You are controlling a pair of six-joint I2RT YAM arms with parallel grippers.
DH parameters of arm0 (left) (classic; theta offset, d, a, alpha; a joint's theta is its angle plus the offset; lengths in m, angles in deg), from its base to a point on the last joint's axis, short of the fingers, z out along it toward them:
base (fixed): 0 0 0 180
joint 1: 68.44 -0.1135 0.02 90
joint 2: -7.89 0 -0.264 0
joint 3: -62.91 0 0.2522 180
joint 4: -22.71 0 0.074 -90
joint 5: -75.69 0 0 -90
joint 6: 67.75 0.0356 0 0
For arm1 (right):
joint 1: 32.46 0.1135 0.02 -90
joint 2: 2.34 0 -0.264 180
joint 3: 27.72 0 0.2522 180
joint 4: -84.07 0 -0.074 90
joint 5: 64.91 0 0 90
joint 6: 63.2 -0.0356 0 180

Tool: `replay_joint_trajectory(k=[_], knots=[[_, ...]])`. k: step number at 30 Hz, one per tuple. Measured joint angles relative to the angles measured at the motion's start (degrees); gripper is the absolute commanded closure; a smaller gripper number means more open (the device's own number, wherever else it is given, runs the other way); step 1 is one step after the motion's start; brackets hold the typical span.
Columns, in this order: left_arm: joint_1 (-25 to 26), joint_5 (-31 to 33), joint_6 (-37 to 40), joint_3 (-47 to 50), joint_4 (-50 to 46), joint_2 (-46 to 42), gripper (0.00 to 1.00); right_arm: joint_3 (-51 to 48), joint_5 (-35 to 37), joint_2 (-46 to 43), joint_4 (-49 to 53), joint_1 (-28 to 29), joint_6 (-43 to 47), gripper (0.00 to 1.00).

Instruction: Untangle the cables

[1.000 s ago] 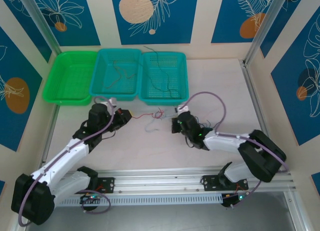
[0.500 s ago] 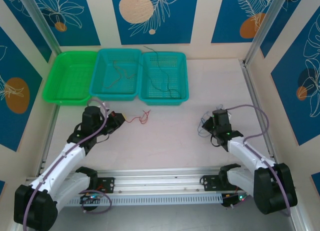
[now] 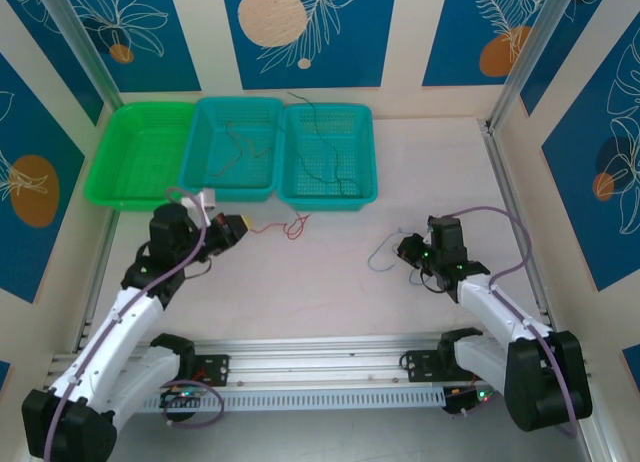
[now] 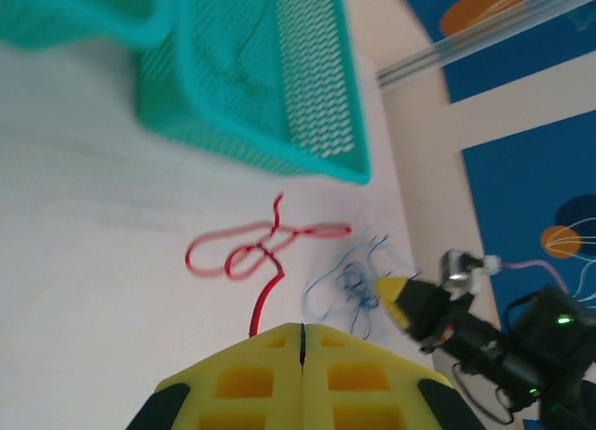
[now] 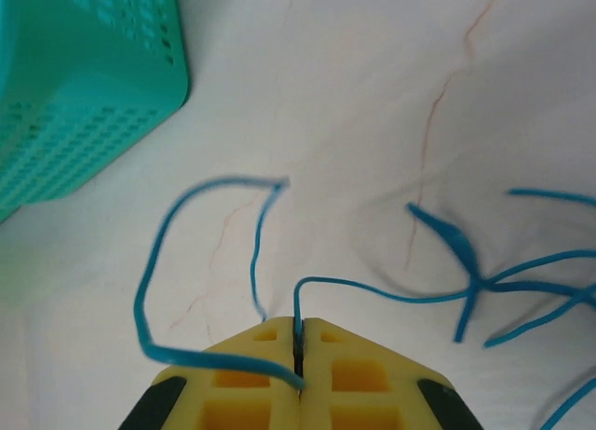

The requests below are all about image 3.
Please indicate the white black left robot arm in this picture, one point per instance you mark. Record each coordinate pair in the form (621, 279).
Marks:
(125, 322)

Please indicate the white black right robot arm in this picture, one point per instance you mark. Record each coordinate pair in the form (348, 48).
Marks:
(500, 307)

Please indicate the green plastic basket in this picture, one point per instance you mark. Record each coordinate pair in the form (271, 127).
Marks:
(135, 157)

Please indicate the teal perforated plastic basket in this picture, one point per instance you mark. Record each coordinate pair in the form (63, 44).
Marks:
(325, 132)

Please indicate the aluminium side rail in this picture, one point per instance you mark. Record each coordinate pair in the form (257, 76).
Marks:
(97, 302)
(510, 182)

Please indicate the teal solid-wall plastic basket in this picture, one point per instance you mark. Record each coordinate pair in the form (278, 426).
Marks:
(230, 132)

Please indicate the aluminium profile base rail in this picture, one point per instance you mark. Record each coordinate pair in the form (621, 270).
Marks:
(320, 357)

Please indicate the blue floral wall poster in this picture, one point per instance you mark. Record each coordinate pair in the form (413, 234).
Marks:
(310, 32)
(125, 32)
(480, 32)
(35, 182)
(595, 182)

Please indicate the aluminium corner post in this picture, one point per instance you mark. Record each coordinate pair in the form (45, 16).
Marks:
(80, 42)
(530, 47)

